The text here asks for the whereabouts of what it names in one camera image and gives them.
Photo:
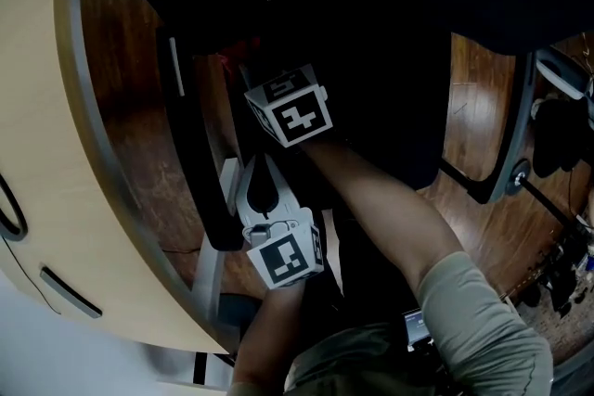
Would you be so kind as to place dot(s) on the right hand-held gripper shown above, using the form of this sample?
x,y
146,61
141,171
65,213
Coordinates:
x,y
297,116

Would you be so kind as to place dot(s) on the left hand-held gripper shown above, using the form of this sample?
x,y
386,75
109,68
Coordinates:
x,y
283,259

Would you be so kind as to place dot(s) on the black office chair seat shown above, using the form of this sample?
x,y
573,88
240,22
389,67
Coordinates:
x,y
380,116

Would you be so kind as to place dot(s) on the person's right forearm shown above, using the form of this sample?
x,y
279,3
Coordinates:
x,y
371,204

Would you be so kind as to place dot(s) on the person's left forearm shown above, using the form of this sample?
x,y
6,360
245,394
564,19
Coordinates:
x,y
264,329

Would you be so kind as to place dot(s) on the white desk leg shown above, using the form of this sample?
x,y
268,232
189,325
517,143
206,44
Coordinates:
x,y
209,255

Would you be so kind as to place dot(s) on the black mesh office chair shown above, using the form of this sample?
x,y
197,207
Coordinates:
x,y
199,153

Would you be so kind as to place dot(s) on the person's black trousers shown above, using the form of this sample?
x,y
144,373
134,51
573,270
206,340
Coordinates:
x,y
366,273

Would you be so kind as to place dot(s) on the small waist-worn device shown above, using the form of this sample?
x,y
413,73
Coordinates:
x,y
415,329

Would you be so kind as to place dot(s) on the person's olive t-shirt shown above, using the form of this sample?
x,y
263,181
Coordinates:
x,y
478,329

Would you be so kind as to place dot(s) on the black pole stand round base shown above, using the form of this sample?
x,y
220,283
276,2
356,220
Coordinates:
x,y
517,176

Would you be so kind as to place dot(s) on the white frame equipment cart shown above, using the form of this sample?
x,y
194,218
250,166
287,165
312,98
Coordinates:
x,y
561,273

